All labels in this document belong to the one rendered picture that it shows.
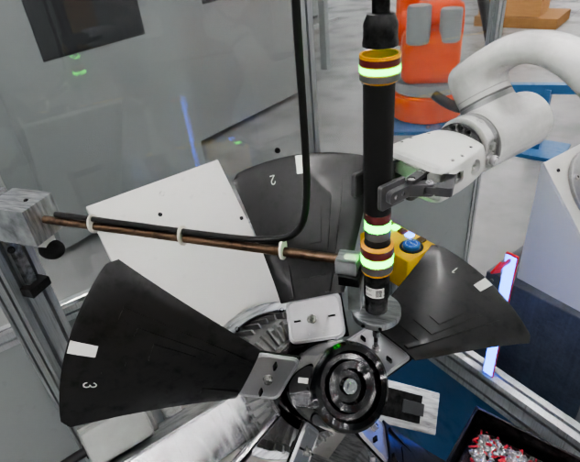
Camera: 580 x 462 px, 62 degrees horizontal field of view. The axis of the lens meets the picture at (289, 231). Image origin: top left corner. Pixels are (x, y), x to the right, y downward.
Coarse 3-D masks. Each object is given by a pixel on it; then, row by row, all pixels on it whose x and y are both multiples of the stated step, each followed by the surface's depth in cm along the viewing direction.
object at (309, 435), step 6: (306, 426) 64; (312, 426) 67; (306, 432) 65; (312, 432) 68; (318, 432) 70; (300, 438) 63; (306, 438) 66; (312, 438) 69; (300, 444) 63; (306, 444) 66; (312, 444) 69; (294, 450) 62; (300, 450) 64; (312, 450) 70; (294, 456) 62; (300, 456) 65; (306, 456) 68
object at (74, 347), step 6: (72, 342) 57; (78, 342) 57; (72, 348) 57; (78, 348) 57; (84, 348) 57; (90, 348) 57; (96, 348) 58; (72, 354) 57; (78, 354) 57; (84, 354) 57; (90, 354) 58
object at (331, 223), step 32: (288, 160) 77; (320, 160) 76; (352, 160) 76; (256, 192) 77; (288, 192) 76; (320, 192) 75; (256, 224) 77; (288, 224) 75; (320, 224) 73; (352, 224) 72; (288, 288) 73; (320, 288) 71
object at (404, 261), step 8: (392, 232) 120; (360, 240) 122; (400, 240) 116; (400, 248) 113; (424, 248) 113; (400, 256) 111; (408, 256) 111; (416, 256) 111; (400, 264) 112; (408, 264) 110; (416, 264) 112; (392, 272) 116; (400, 272) 113; (408, 272) 111; (392, 280) 117; (400, 280) 114
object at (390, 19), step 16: (384, 0) 46; (368, 16) 48; (384, 16) 47; (368, 32) 48; (384, 32) 47; (368, 48) 48; (384, 48) 48; (368, 288) 66; (384, 288) 65; (368, 304) 68; (384, 304) 67
